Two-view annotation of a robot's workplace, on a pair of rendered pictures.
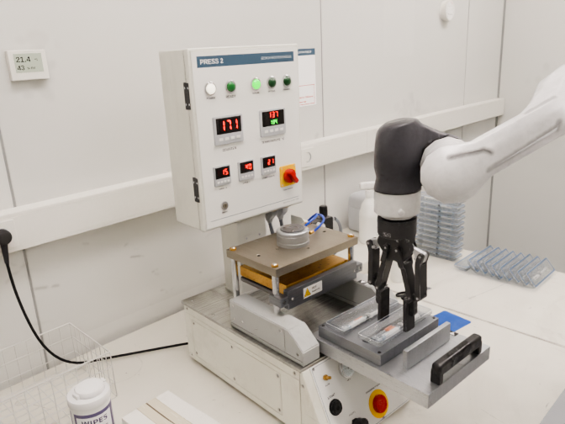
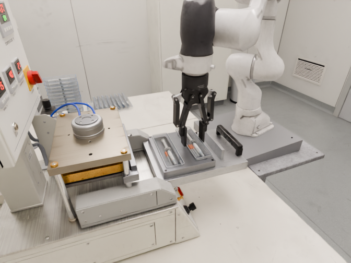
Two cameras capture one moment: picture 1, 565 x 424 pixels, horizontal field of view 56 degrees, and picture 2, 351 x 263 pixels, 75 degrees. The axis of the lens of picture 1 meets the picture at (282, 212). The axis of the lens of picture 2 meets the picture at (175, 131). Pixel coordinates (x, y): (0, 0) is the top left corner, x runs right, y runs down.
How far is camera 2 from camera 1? 0.88 m
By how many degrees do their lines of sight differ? 62
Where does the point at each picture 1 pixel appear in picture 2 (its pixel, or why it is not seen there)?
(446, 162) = (257, 21)
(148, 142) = not seen: outside the picture
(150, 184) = not seen: outside the picture
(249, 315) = (109, 205)
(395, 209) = (209, 66)
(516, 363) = not seen: hidden behind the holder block
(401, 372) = (223, 162)
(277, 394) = (151, 236)
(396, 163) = (212, 30)
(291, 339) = (164, 192)
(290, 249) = (100, 135)
